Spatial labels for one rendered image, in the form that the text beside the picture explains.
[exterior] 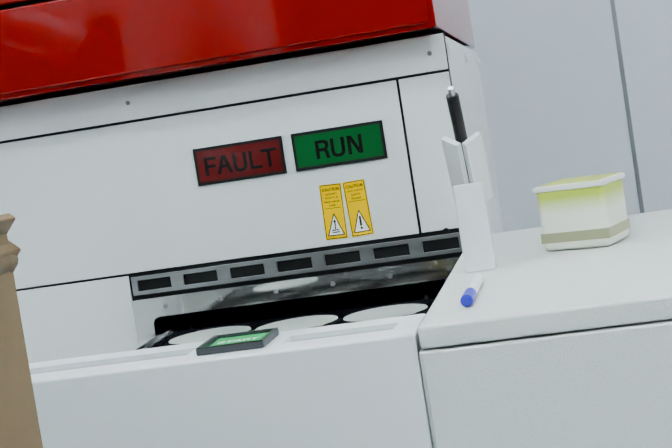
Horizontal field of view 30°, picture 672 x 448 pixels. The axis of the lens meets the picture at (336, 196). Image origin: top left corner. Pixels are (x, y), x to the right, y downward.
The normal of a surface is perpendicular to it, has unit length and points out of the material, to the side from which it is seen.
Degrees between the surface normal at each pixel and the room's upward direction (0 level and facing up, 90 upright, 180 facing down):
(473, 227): 90
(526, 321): 90
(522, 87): 90
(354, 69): 90
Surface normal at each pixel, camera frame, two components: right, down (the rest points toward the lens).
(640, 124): -0.17, 0.08
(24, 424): 0.97, -0.14
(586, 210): -0.48, 0.12
